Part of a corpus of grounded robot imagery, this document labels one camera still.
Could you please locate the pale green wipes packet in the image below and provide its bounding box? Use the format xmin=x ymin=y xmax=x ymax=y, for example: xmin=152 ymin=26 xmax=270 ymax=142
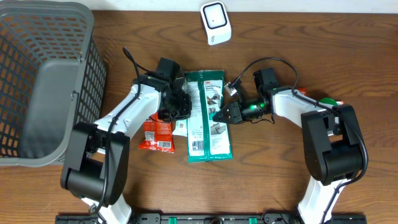
xmin=172 ymin=119 xmax=187 ymax=137

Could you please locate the red snack packet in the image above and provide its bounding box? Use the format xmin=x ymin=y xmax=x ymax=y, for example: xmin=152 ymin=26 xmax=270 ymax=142
xmin=138 ymin=113 xmax=175 ymax=153

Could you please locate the green snack packet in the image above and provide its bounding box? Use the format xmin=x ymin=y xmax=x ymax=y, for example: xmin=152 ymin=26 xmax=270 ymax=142
xmin=184 ymin=70 xmax=233 ymax=163

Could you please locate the red Nescafe stick sachet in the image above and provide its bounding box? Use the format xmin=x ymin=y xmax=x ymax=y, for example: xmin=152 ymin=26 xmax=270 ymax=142
xmin=297 ymin=88 xmax=307 ymax=95

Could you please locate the green lid jar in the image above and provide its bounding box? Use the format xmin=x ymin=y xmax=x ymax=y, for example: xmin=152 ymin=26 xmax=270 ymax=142
xmin=320 ymin=98 xmax=338 ymax=106

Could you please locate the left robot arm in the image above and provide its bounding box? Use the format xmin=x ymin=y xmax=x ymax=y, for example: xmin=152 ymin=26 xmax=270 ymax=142
xmin=60 ymin=58 xmax=192 ymax=223

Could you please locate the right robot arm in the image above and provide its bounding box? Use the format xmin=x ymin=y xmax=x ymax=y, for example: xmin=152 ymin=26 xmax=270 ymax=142
xmin=213 ymin=68 xmax=369 ymax=223

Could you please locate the white barcode scanner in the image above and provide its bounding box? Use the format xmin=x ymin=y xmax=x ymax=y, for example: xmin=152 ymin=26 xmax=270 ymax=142
xmin=200 ymin=1 xmax=232 ymax=45

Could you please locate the grey plastic shopping basket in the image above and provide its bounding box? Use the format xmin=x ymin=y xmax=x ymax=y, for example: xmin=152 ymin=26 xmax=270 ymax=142
xmin=1 ymin=1 xmax=107 ymax=167

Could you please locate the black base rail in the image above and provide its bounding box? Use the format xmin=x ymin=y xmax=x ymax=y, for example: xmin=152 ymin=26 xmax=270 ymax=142
xmin=55 ymin=212 xmax=367 ymax=224

